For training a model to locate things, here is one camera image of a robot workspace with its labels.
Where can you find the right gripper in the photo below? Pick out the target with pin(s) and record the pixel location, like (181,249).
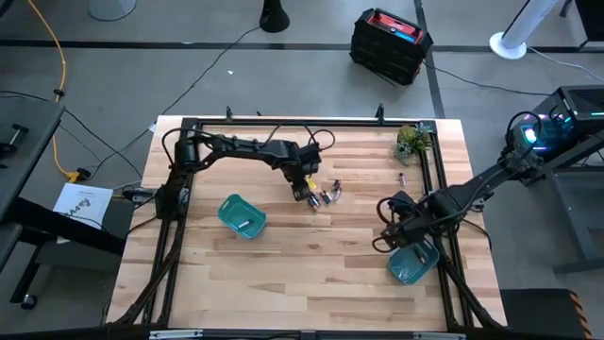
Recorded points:
(408,227)

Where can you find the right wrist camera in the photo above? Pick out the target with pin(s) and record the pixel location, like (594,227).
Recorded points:
(401,202)

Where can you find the grey desk frame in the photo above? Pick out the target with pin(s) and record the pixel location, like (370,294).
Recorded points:
(573,208)

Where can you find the black stand base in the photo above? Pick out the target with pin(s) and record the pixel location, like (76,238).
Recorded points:
(273,21)

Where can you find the white tower fan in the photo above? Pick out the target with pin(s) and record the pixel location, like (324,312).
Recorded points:
(507,45)

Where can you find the slim dark battery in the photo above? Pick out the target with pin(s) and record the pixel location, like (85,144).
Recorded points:
(402,180)

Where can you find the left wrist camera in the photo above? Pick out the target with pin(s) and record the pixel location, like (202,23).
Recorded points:
(311,158)

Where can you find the yellow tag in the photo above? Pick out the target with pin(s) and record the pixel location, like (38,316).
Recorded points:
(311,182)

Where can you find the black computer case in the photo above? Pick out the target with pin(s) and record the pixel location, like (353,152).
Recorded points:
(580,108)

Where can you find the black aluminium table frame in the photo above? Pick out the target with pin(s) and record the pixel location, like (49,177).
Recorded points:
(354,124)

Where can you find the silver metal bracket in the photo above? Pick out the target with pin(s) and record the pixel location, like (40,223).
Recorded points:
(439,336)
(174,334)

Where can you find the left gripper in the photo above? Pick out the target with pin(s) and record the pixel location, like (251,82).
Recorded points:
(302,181)

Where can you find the black desk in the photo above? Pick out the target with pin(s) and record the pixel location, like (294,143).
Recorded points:
(23,141)

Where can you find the black copper-top battery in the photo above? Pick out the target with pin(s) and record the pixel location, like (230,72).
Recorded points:
(245,224)
(336,185)
(337,194)
(313,202)
(420,256)
(326,197)

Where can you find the black caster wheel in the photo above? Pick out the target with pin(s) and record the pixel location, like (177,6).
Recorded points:
(28,302)

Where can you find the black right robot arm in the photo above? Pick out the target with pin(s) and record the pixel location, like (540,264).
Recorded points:
(472,189)

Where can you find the black cabinet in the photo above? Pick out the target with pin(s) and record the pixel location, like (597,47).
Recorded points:
(592,19)

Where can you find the black power adapter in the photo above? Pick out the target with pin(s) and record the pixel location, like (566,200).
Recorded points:
(139,194)

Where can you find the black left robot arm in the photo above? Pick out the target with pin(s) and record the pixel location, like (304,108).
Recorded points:
(255,147)

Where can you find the teal plastic basket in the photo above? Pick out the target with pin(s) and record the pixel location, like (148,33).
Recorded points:
(233,210)
(410,273)

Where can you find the small green artificial plant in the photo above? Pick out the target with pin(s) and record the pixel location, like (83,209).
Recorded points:
(410,141)

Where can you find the red and black toolbox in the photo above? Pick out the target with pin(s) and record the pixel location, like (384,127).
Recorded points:
(387,52)

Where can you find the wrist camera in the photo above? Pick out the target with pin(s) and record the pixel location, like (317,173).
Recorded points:
(401,202)
(311,158)

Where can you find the black ramp with hazard stripes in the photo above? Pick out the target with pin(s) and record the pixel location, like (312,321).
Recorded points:
(538,314)

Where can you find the white printed paper sheet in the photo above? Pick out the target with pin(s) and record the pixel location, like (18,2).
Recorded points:
(82,203)

